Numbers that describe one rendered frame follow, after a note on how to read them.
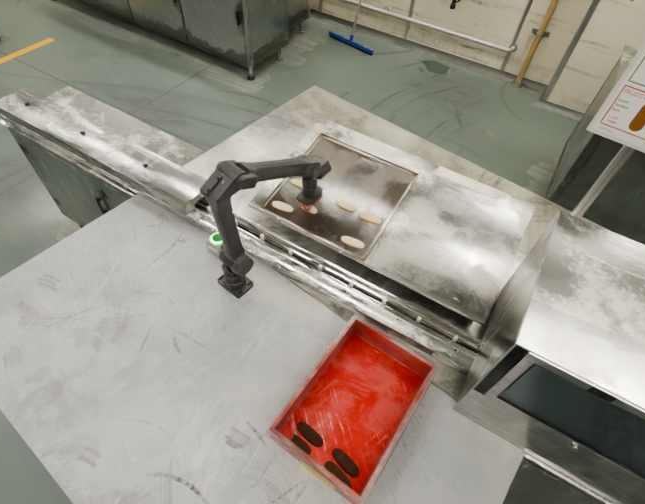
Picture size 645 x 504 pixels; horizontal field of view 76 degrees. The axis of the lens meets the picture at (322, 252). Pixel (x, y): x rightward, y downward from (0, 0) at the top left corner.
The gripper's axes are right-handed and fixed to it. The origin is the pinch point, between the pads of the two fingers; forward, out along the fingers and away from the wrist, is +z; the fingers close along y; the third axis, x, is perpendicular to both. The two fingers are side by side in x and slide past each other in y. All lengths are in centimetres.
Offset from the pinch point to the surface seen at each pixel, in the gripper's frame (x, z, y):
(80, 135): 111, -1, -32
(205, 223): 30.9, 3.1, -31.2
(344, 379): -52, 3, -49
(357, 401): -60, 3, -52
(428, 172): -30, -2, 46
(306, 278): -18.8, 2.5, -26.5
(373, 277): -37.8, 8.4, -7.5
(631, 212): -127, 60, 152
